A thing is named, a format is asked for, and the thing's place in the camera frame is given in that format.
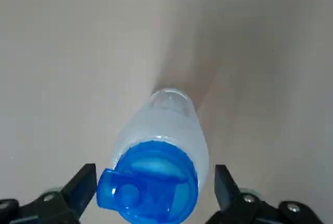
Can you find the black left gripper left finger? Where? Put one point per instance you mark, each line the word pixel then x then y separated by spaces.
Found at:
pixel 65 203

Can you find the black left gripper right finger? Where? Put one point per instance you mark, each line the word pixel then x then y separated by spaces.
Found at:
pixel 234 203

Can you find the clear drink bottle blue cap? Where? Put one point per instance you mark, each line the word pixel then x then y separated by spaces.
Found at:
pixel 166 130

